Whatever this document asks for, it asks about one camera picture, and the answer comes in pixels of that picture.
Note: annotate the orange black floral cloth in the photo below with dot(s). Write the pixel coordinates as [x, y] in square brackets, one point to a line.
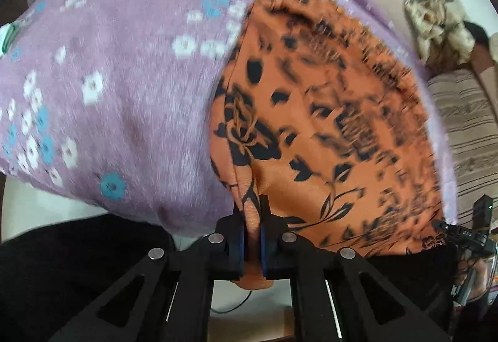
[311, 112]

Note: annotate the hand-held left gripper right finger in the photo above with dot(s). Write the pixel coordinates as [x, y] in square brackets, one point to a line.
[265, 248]

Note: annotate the brown cushion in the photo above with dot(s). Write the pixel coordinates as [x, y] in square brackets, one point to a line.
[486, 69]

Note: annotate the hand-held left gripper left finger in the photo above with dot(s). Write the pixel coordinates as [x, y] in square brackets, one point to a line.
[239, 248]

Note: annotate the beige brown mattress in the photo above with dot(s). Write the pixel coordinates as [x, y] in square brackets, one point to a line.
[373, 15]

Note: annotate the purple floral bedsheet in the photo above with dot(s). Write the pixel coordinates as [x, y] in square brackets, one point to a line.
[116, 54]

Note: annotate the striped beige cushion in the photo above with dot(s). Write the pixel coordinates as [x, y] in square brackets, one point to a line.
[467, 124]

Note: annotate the white green small item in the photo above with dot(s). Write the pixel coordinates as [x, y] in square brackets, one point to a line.
[7, 36]

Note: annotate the cream floral crumpled cloth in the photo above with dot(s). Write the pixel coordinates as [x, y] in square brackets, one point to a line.
[435, 15]

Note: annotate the person's black clothing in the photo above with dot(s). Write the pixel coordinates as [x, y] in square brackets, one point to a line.
[70, 279]

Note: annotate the person's right hand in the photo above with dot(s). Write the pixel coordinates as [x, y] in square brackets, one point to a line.
[462, 272]

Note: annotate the dark cloth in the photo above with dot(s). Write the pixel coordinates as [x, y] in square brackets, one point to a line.
[478, 36]

